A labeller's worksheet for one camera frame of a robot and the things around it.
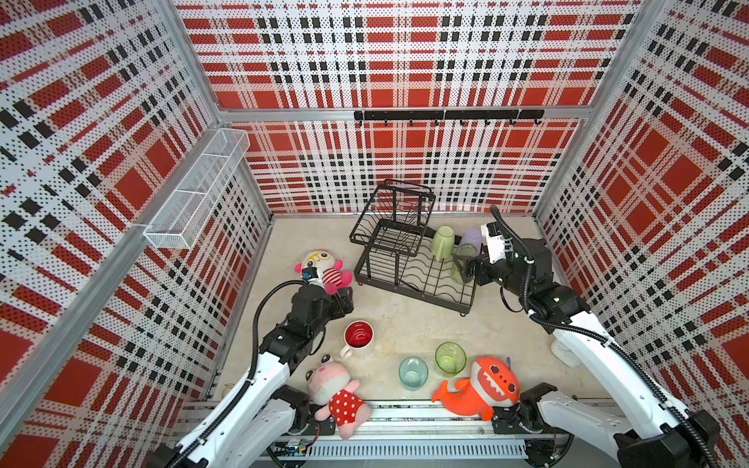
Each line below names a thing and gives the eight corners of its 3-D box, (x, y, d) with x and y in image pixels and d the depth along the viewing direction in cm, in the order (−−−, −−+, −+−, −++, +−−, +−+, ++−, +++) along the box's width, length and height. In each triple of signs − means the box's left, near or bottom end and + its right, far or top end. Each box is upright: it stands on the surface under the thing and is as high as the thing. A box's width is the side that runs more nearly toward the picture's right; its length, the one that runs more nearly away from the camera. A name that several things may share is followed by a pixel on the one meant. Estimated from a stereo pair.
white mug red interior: (344, 359, 85) (340, 351, 79) (347, 330, 90) (343, 320, 85) (373, 359, 85) (371, 350, 79) (374, 330, 90) (372, 320, 84)
